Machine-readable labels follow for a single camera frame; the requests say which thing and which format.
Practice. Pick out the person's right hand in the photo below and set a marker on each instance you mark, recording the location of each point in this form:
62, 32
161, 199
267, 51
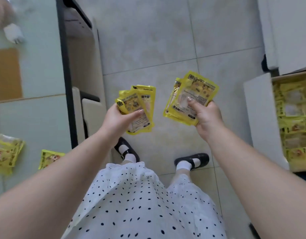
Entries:
210, 121

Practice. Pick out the person's left hand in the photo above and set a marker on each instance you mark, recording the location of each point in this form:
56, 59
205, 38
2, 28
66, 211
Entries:
115, 123

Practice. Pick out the light wooden drawer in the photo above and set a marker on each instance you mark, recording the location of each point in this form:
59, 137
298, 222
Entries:
260, 116

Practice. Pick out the pile of yellow warmer packets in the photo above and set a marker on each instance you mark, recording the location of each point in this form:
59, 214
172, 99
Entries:
3, 154

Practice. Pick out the person's right forearm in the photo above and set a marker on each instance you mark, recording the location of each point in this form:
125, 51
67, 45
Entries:
262, 196

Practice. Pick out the person's left forearm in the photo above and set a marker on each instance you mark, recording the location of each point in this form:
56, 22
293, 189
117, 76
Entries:
43, 194

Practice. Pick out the person's left black shoe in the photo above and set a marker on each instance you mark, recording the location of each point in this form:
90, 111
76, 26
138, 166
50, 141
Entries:
123, 143

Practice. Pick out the person's black shoe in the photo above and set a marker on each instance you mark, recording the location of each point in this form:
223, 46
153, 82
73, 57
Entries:
123, 143
202, 160

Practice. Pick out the person's left white sock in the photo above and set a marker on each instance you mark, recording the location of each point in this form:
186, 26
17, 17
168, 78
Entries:
129, 158

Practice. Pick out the person's white sock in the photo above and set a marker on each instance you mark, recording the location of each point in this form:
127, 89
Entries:
129, 158
184, 165

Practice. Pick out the person's right black shoe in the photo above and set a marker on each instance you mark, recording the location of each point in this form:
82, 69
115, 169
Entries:
202, 160

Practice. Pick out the person's right white sock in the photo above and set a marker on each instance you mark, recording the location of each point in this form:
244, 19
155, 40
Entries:
184, 165

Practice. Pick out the white and black furniture unit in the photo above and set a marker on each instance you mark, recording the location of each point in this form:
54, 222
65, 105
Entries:
85, 59

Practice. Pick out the white polka dot dress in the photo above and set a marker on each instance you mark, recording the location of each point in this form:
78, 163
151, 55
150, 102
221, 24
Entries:
143, 209

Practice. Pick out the pale green glass table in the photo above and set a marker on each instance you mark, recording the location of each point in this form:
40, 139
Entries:
38, 59

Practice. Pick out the white cabinet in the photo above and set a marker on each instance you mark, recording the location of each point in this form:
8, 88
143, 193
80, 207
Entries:
292, 34

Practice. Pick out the white square charger adapter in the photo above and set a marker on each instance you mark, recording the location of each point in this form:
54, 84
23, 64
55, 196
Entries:
13, 33

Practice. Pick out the pink fabric face mask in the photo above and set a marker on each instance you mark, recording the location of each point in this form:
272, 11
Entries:
3, 12

